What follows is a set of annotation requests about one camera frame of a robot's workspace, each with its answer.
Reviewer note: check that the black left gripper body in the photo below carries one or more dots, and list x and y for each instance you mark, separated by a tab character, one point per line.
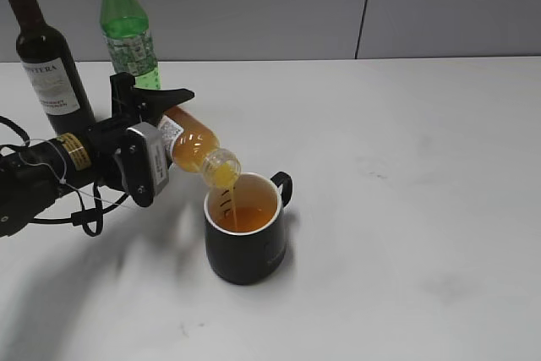
113	158

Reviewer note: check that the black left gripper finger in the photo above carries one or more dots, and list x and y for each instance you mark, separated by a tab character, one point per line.
152	104

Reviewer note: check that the orange juice bottle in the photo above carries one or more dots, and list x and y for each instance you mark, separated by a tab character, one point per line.
195	148

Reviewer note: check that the black mug white inside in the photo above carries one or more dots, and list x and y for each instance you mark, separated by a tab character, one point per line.
245	230

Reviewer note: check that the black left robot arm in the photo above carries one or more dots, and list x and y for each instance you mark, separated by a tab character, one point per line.
38	172

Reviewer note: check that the green plastic soda bottle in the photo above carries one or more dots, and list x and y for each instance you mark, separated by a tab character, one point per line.
126	30

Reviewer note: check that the red wine bottle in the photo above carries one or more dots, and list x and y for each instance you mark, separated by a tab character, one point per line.
49	64

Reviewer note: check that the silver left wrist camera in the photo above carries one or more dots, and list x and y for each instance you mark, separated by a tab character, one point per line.
143	163

